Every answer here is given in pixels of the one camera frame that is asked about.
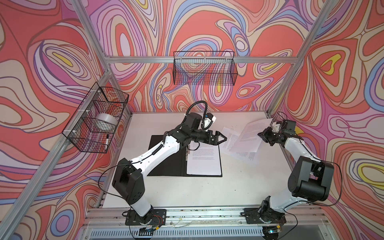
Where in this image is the orange black folder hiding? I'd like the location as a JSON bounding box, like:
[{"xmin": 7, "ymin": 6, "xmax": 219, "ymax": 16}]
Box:
[{"xmin": 148, "ymin": 147, "xmax": 223, "ymax": 177}]

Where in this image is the aluminium frame right post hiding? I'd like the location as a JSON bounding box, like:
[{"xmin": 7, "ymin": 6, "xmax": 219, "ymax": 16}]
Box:
[{"xmin": 266, "ymin": 0, "xmax": 338, "ymax": 118}]

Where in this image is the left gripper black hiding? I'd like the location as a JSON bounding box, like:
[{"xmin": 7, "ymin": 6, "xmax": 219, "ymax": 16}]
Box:
[{"xmin": 188, "ymin": 131, "xmax": 226, "ymax": 148}]

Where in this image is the printed paper sheet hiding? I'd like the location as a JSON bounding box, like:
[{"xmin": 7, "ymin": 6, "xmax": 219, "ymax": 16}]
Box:
[
  {"xmin": 234, "ymin": 119, "xmax": 272, "ymax": 152},
  {"xmin": 220, "ymin": 127, "xmax": 257, "ymax": 162},
  {"xmin": 186, "ymin": 142, "xmax": 222, "ymax": 177}
]

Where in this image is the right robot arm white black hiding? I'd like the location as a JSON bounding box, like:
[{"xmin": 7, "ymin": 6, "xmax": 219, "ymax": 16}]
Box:
[{"xmin": 258, "ymin": 120, "xmax": 334, "ymax": 223}]

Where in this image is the black wire basket left wall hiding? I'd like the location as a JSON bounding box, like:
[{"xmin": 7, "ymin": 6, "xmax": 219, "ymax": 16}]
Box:
[{"xmin": 62, "ymin": 83, "xmax": 129, "ymax": 154}]

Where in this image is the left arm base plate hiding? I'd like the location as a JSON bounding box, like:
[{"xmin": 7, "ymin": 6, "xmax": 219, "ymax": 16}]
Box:
[{"xmin": 123, "ymin": 209, "xmax": 167, "ymax": 227}]

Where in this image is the black wire basket wall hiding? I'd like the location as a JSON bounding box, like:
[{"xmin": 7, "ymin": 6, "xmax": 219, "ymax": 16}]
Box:
[
  {"xmin": 173, "ymin": 50, "xmax": 238, "ymax": 86},
  {"xmin": 62, "ymin": 83, "xmax": 129, "ymax": 154}
]

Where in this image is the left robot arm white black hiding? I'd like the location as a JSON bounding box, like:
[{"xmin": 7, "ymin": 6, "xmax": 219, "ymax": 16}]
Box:
[{"xmin": 112, "ymin": 124, "xmax": 227, "ymax": 219}]

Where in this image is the aluminium frame post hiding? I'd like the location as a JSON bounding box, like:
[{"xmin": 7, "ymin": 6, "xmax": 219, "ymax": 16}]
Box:
[
  {"xmin": 266, "ymin": 0, "xmax": 338, "ymax": 118},
  {"xmin": 70, "ymin": 0, "xmax": 133, "ymax": 115}
]

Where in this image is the aluminium front rail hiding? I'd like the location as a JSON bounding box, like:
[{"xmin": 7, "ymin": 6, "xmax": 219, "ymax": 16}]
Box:
[{"xmin": 84, "ymin": 205, "xmax": 331, "ymax": 228}]

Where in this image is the aluminium frame back bar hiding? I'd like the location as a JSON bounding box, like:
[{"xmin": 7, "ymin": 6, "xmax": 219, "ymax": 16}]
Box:
[{"xmin": 105, "ymin": 56, "xmax": 299, "ymax": 64}]

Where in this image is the white vented panel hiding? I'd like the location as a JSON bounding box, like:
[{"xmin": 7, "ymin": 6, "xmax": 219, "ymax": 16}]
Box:
[{"xmin": 85, "ymin": 227, "xmax": 265, "ymax": 240}]

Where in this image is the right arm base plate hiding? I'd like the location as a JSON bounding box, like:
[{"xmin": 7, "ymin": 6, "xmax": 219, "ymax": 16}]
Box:
[{"xmin": 240, "ymin": 208, "xmax": 287, "ymax": 225}]

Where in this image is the black wire basket back wall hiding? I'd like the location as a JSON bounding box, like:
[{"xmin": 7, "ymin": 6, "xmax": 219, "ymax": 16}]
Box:
[{"xmin": 173, "ymin": 50, "xmax": 238, "ymax": 86}]

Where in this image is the white tape roll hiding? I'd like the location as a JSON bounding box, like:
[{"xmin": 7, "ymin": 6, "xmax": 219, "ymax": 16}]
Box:
[{"xmin": 95, "ymin": 113, "xmax": 118, "ymax": 133}]

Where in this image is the aluminium frame left post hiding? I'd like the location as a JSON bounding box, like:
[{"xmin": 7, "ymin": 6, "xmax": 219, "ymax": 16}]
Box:
[{"xmin": 70, "ymin": 0, "xmax": 133, "ymax": 115}]

